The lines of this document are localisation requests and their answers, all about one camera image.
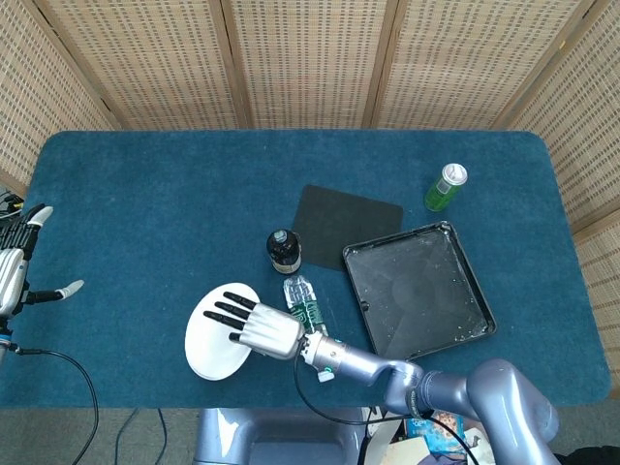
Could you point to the blue table cloth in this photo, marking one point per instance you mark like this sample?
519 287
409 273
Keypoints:
145 218

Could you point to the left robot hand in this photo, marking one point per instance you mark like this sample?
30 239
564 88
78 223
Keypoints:
10 276

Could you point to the black rectangular mat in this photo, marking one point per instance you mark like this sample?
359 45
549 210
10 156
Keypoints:
339 223

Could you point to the white round paper plate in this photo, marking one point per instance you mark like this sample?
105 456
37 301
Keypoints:
209 351

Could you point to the green drink can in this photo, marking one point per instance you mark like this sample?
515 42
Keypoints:
442 192

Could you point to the blue snack package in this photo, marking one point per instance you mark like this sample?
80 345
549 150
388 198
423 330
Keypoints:
438 431

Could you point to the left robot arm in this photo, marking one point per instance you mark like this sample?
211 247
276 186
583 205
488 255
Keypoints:
3 346

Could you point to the woven wooden folding screen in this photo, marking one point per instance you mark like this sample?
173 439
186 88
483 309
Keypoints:
310 58

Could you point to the grey-blue robot torso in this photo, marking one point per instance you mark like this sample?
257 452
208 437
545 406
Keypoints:
271 436

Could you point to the brown tea bottle black cap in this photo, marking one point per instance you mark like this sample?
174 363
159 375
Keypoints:
283 248

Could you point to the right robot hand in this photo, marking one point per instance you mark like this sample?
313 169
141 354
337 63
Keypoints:
271 331

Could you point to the white paper sheet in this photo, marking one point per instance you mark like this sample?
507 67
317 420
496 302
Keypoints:
402 448

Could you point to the black square tray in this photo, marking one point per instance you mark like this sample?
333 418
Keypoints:
416 290

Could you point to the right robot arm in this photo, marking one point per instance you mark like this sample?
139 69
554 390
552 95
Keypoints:
436 387

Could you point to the clear water bottle green label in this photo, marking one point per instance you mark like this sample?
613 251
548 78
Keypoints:
299 294

